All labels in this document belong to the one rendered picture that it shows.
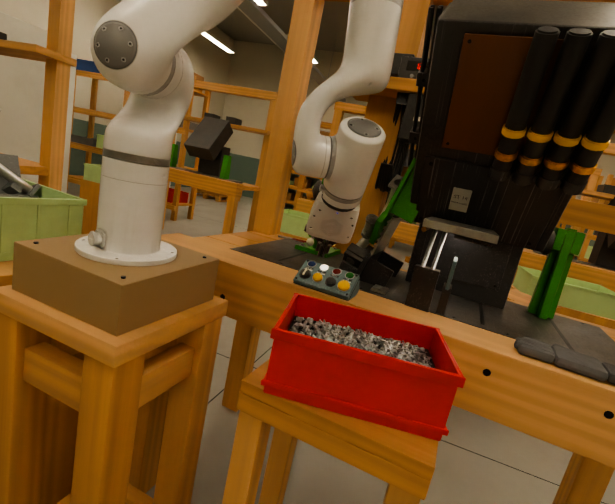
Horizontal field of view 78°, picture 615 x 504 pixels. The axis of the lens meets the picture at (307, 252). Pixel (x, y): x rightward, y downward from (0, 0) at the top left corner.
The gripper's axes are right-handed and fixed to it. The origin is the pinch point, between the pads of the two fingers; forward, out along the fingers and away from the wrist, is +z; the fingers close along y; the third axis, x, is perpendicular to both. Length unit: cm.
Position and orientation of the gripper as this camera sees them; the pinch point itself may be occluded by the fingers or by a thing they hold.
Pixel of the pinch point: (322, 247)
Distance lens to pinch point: 89.3
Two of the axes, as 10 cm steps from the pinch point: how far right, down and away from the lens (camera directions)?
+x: 1.6, -7.1, 6.8
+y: 9.7, 2.5, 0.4
